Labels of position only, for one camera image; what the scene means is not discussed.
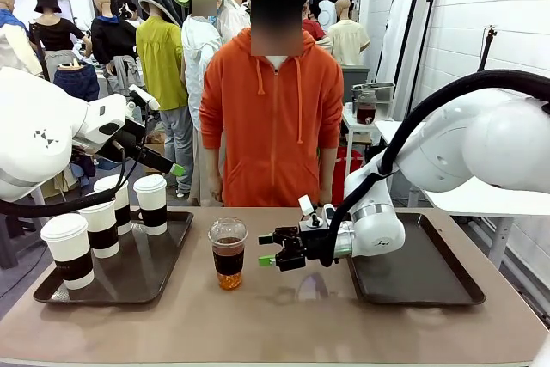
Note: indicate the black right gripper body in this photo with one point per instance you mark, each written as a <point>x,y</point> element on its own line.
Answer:
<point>305,244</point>

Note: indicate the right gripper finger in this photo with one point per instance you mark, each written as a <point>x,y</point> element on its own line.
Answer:
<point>267,239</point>
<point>267,261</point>

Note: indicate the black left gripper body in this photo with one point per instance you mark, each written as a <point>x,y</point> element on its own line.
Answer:
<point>122,150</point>

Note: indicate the white paper coffee cup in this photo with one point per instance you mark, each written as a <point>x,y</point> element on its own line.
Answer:
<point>103,229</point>
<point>150,203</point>
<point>122,203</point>
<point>71,251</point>

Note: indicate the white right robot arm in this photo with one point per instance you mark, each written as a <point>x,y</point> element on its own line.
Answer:
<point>472,139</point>

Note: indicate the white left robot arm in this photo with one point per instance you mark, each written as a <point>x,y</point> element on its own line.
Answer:
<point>38,135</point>

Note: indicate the dark brown plastic tray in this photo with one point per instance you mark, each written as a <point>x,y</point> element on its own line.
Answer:
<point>421,272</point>
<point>137,264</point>

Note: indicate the person's left hand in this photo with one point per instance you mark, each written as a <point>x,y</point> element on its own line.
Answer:
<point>326,193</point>

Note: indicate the person's right hand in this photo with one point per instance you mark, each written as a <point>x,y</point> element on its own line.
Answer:
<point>217,193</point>

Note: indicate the cardboard box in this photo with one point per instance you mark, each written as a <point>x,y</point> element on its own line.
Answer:
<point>154,148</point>

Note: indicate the clear cup with iced tea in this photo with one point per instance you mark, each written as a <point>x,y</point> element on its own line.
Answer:
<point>228,255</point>

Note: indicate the denim jeans torso mannequin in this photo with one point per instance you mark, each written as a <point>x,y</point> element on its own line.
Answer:
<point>77,81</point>

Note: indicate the mannequin in yellow-green shirt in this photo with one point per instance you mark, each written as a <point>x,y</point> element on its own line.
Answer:
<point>161,66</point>

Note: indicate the red bag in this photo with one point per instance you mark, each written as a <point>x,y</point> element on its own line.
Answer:
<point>350,160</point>

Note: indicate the mannequin in black hoodie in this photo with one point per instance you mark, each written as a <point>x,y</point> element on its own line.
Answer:
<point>109,40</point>

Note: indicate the person in orange hoodie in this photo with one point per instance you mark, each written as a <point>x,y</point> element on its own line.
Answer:
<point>275,118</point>

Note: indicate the small white side table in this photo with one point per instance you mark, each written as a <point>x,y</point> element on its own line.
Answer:
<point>350,126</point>

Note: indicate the person in white shirt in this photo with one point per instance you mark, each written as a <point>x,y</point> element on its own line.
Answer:
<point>199,40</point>

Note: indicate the mannequin in black top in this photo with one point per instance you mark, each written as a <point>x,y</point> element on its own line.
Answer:
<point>56,36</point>

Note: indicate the grey step stool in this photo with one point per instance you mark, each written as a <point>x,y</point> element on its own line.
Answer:
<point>21,238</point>

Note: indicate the glass jar with red liquid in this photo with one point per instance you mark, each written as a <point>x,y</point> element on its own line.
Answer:
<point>366,109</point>

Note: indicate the mannequin in blue white jacket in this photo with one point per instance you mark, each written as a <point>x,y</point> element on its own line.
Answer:
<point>13,44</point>

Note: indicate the large white table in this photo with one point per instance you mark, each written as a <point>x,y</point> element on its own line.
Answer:
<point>455,203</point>

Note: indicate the black bucket hat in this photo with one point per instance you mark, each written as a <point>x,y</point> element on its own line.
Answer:
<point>47,1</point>

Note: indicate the grey cabinet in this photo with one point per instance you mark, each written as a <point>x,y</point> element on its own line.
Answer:
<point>354,77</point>

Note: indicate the mannequin in red shirt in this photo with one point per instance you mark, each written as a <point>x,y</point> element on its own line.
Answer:
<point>313,27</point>

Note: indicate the mannequin in beige shirt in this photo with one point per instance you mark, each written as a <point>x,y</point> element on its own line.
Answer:
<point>348,40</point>

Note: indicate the black tripod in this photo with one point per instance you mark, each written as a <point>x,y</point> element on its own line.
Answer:
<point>485,53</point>

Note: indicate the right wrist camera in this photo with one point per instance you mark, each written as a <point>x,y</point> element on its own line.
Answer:
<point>313,212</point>

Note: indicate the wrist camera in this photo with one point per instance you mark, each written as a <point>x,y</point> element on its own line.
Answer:
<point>144,98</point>
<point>313,212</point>

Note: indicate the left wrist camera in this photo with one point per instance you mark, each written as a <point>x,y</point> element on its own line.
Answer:
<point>144,98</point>

